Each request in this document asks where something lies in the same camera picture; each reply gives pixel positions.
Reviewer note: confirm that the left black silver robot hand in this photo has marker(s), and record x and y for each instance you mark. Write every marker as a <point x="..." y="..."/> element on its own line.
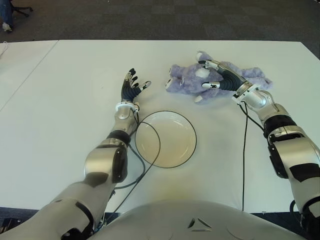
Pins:
<point x="130" y="90"/>

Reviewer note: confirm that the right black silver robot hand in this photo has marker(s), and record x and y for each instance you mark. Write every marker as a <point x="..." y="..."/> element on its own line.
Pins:
<point x="230" y="80"/>

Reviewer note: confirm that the purple plush bear doll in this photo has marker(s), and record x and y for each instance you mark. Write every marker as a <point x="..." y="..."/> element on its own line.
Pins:
<point x="190" y="82"/>

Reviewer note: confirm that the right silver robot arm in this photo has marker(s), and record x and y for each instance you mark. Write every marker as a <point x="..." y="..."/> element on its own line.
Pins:
<point x="292" y="150"/>

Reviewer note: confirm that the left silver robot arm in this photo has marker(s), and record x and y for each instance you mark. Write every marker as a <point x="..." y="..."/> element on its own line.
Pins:
<point x="100" y="162"/>

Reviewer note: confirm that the white plate with black rim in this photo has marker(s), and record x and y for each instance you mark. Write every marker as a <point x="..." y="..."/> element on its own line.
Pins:
<point x="172" y="142"/>

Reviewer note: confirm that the silver robot torso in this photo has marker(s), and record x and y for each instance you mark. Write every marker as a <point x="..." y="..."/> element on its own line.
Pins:
<point x="200" y="220"/>

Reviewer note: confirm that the person leg in blue jeans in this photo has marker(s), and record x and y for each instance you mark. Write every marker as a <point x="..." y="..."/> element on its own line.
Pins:
<point x="6" y="15"/>

